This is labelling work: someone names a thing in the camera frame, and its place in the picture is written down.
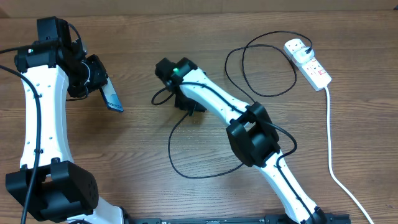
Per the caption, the black smartphone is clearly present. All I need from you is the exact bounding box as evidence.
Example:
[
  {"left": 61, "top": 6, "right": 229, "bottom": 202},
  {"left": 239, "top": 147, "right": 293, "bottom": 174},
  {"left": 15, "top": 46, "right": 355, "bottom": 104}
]
[{"left": 99, "top": 78, "right": 124, "bottom": 113}]

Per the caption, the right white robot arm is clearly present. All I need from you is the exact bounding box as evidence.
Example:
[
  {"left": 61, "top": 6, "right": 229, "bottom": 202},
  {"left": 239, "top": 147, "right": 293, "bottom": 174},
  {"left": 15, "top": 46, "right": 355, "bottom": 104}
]
[{"left": 155, "top": 58, "right": 327, "bottom": 223}]

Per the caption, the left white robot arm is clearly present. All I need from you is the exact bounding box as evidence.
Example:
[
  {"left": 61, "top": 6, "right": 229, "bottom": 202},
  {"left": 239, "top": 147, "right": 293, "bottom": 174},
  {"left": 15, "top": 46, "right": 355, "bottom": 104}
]
[{"left": 6, "top": 40, "right": 130, "bottom": 223}]

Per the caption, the white charger plug adapter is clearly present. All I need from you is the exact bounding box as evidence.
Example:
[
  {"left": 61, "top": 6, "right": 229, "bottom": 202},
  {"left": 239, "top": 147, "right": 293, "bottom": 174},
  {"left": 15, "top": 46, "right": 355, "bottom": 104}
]
[{"left": 292, "top": 47, "right": 315, "bottom": 66}]

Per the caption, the white power strip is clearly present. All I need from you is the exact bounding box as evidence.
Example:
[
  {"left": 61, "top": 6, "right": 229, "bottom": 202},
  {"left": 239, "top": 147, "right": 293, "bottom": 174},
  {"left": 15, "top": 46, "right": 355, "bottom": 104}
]
[{"left": 284, "top": 39, "right": 331, "bottom": 91}]

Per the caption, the white power strip cord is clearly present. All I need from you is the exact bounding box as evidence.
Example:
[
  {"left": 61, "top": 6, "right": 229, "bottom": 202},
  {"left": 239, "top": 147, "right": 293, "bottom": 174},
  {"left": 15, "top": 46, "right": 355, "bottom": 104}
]
[{"left": 324, "top": 86, "right": 376, "bottom": 224}]

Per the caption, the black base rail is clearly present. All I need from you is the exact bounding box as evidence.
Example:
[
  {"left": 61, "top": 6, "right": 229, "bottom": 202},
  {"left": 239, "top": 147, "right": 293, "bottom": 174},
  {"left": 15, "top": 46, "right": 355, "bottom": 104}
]
[{"left": 127, "top": 213, "right": 352, "bottom": 224}]

